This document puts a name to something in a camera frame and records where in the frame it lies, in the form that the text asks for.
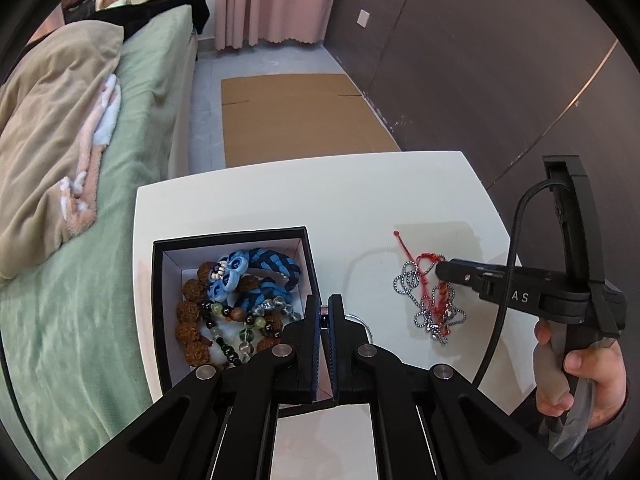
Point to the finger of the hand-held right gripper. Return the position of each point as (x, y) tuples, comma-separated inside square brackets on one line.
[(465, 272)]

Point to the pink curtain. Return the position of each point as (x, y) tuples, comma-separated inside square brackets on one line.
[(270, 0)]

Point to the bed with green sheet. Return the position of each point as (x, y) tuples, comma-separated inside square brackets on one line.
[(100, 310)]

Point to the person's right forearm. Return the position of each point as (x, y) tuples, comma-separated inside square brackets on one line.
[(600, 455)]

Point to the white wall socket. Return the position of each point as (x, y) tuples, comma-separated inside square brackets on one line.
[(363, 18)]

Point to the pink and white plush fabric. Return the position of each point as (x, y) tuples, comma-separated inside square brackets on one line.
[(100, 115)]

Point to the flat brown cardboard sheet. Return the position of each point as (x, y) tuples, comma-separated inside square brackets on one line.
[(290, 120)]

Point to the beige blanket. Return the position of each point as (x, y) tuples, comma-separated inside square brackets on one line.
[(45, 135)]

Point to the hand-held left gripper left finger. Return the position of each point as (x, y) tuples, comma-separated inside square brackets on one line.
[(312, 355)]

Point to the black box with white inside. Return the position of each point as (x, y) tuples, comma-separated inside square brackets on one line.
[(172, 280)]

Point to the black clothing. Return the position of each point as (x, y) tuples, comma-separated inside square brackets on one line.
[(190, 5)]

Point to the person's right hand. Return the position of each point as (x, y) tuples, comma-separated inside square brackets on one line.
[(607, 385)]

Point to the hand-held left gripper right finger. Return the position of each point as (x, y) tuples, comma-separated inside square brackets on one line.
[(335, 355)]

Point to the thin silver bangle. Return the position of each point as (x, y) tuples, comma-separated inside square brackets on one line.
[(371, 331)]

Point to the white square table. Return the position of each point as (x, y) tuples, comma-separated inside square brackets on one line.
[(325, 195)]

